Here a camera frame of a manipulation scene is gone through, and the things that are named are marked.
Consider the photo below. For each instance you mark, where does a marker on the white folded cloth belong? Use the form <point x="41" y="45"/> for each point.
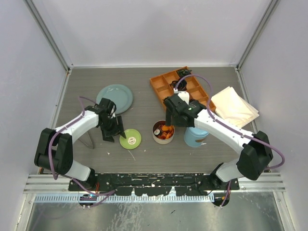
<point x="234" y="109"/>

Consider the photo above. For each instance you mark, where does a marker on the rolled dark tie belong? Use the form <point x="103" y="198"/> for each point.
<point x="181" y="87"/>
<point x="183" y="72"/>

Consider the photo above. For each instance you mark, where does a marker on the blue cylindrical lunch container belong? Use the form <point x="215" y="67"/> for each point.
<point x="193" y="144"/>

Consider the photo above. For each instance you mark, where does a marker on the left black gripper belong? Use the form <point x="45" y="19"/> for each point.
<point x="107" y="135"/>

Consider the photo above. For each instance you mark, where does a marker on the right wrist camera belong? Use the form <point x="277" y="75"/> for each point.
<point x="177" y="101"/>

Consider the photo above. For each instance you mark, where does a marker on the silver metal bowl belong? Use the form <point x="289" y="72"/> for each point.
<point x="161" y="141"/>

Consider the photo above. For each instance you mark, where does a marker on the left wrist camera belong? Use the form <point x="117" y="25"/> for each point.
<point x="107" y="107"/>

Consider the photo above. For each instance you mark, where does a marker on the blue lid with strap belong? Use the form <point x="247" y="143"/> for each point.
<point x="195" y="135"/>

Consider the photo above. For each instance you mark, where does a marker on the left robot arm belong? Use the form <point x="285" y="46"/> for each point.
<point x="55" y="146"/>

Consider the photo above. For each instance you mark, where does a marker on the orange wooden compartment tray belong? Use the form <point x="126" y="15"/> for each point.
<point x="162" y="88"/>

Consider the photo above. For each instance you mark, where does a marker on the slotted cable duct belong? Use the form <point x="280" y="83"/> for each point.
<point x="78" y="198"/>

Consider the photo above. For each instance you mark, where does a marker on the grey-blue plate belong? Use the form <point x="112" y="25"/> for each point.
<point x="120" y="94"/>

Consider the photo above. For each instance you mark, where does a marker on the pile of food pieces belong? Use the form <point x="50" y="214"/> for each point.
<point x="163" y="132"/>

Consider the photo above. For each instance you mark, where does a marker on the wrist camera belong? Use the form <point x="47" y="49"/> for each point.
<point x="107" y="107"/>
<point x="177" y="101"/>

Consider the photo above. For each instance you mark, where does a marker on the rolled dark tie middle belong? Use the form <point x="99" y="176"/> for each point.
<point x="181" y="87"/>

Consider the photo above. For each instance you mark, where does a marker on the green round lid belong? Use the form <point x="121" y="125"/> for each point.
<point x="132" y="140"/>

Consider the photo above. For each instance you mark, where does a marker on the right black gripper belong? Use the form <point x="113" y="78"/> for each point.
<point x="170" y="116"/>

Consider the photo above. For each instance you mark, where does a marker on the metal tongs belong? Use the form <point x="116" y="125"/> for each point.
<point x="90" y="145"/>

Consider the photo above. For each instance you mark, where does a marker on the rolled dark tie top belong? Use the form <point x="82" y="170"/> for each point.
<point x="183" y="72"/>

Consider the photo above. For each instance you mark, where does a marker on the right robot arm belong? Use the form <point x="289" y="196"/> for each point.
<point x="253" y="150"/>

